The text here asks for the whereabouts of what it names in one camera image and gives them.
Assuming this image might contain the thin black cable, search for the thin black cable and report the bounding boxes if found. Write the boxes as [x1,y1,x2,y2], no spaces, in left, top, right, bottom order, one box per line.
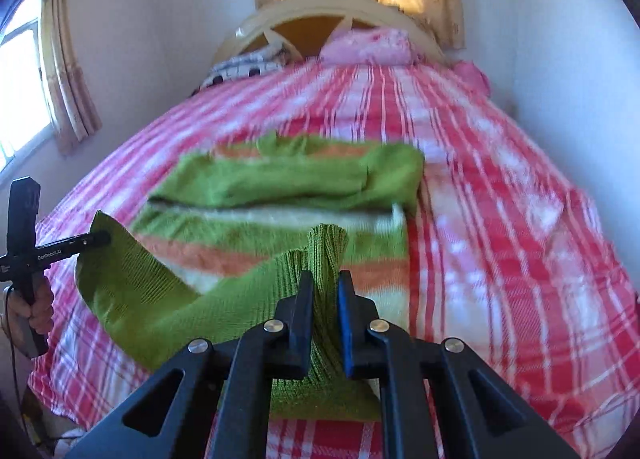
[2,284,31,440]

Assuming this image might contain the green striped knit sweater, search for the green striped knit sweater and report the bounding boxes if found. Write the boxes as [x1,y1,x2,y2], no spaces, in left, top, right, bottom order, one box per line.
[75,131,426,422]

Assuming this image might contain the pink pillow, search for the pink pillow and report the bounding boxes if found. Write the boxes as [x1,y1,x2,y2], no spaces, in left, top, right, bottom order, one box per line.
[320,26,417,64]

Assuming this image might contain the white patterned pillow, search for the white patterned pillow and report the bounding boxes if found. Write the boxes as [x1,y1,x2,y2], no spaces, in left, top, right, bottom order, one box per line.
[200,46,292,90]

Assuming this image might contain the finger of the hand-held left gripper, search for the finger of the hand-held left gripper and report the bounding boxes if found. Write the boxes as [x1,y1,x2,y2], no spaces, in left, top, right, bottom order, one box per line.
[66,231,112,256]

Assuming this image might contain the person's left hand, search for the person's left hand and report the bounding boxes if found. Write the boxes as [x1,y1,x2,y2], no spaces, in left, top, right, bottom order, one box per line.
[7,279,55,336]

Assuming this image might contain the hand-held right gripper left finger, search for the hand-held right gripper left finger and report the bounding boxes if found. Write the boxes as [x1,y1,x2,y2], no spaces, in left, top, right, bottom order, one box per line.
[65,270,315,459]

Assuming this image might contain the white framed window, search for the white framed window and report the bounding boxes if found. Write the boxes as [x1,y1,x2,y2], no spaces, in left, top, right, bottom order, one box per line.
[0,0,54,172]

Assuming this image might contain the cream wooden headboard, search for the cream wooden headboard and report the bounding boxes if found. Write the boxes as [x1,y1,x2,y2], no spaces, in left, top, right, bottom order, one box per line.
[212,0,446,70]

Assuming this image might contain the pink cloth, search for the pink cloth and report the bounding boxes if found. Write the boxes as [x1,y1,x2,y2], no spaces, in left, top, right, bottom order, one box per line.
[452,60,493,97]

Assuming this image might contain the red plaid blanket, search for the red plaid blanket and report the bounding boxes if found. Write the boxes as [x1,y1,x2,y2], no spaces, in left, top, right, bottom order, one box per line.
[27,59,638,459]

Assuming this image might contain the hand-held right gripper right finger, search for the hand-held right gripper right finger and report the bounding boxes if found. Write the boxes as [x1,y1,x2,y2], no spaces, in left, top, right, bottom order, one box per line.
[337,270,577,459]

